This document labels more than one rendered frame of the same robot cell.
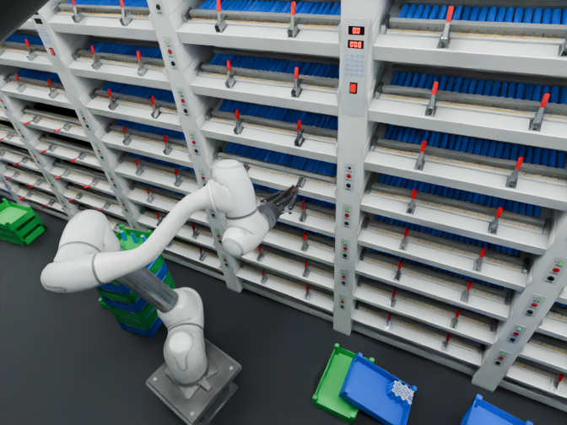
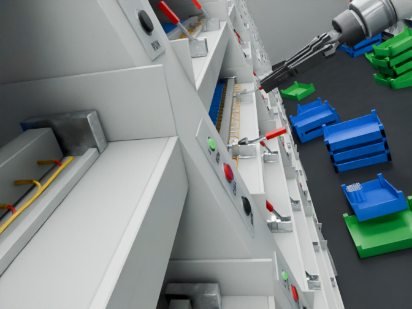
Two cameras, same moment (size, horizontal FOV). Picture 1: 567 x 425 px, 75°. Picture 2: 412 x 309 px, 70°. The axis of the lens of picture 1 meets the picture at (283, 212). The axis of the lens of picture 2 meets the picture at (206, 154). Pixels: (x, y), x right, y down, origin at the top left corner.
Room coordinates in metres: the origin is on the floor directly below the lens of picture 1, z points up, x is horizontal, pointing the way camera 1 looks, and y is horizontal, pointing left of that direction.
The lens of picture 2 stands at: (1.48, 0.60, 1.18)
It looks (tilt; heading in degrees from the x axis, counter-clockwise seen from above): 24 degrees down; 260
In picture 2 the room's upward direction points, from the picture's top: 30 degrees counter-clockwise
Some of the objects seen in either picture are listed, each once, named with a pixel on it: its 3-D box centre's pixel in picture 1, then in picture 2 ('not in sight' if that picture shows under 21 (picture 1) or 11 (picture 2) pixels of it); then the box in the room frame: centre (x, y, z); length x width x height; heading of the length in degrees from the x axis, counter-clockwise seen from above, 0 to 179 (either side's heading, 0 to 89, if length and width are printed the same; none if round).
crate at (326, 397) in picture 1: (343, 381); (386, 226); (0.80, -0.21, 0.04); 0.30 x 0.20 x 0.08; 149
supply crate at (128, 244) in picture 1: (121, 252); not in sight; (1.33, 0.84, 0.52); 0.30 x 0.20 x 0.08; 158
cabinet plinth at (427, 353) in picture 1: (292, 292); not in sight; (1.36, -0.01, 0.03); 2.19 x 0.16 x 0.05; 59
